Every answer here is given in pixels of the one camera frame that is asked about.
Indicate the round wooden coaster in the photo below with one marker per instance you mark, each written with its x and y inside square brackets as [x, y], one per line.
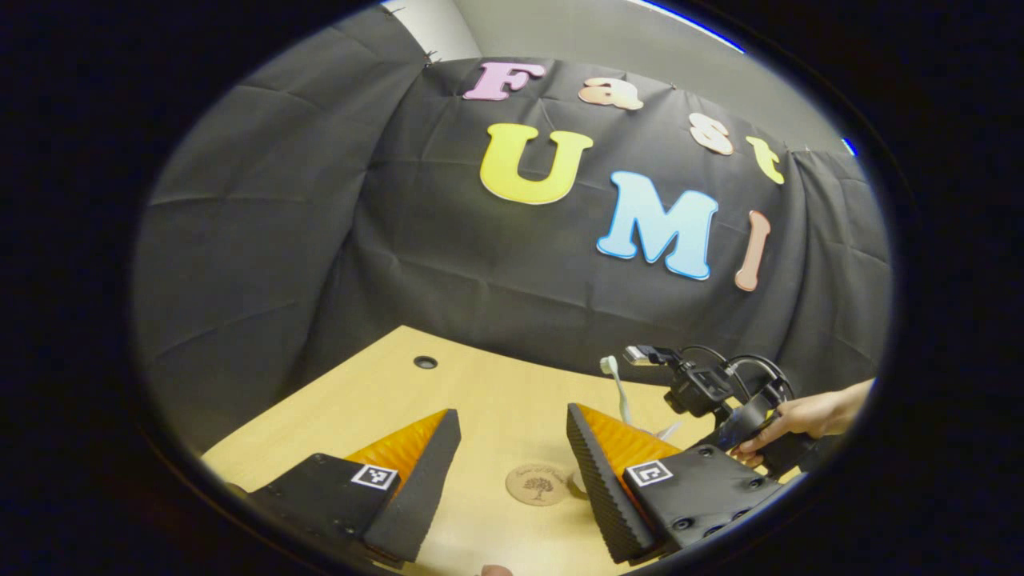
[538, 485]

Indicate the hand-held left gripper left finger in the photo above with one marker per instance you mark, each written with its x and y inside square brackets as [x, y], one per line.
[424, 496]

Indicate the pale blue toothbrush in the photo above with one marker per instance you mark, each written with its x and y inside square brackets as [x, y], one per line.
[612, 368]

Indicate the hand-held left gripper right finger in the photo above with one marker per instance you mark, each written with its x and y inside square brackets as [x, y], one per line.
[600, 496]

